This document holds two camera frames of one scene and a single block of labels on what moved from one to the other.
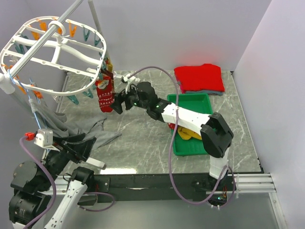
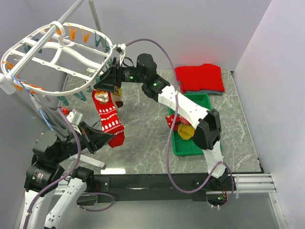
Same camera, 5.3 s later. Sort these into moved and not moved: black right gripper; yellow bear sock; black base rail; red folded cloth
Moved: black right gripper
Not moved: red folded cloth; black base rail; yellow bear sock
